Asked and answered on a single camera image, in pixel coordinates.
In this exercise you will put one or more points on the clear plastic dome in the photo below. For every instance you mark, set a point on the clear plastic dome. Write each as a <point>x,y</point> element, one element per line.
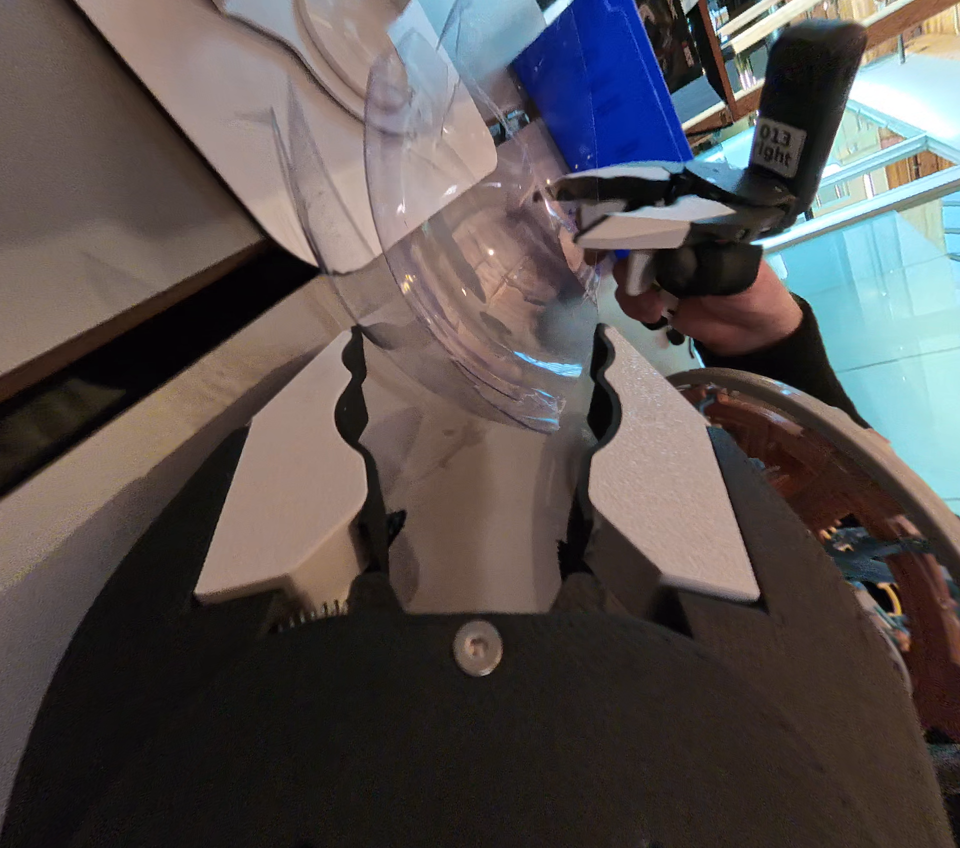
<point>465,248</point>

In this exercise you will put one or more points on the person's right hand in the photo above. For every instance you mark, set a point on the person's right hand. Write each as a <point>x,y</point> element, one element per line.
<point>735,323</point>

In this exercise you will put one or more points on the black printed box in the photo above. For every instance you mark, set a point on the black printed box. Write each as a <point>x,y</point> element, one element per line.
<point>667,30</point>

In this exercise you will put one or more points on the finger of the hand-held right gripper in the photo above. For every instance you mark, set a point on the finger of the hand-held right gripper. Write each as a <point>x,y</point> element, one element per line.
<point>622,173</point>
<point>652,222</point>

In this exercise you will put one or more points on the person's right forearm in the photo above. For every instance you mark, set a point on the person's right forearm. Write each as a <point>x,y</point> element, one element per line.
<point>802,368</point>

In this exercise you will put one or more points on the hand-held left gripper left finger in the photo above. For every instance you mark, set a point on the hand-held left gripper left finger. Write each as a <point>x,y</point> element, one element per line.
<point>292,503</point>

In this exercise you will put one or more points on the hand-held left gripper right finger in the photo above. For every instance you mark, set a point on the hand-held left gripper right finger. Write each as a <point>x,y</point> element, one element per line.
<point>667,503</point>

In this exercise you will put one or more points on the marble maze ball toy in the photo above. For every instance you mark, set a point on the marble maze ball toy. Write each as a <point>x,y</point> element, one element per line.
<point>885,458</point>

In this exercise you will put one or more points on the blue storage bin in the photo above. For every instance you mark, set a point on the blue storage bin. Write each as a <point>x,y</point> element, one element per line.
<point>600,98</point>

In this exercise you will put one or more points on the wooden-edged table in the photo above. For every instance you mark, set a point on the wooden-edged table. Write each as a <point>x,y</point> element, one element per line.
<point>724,75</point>

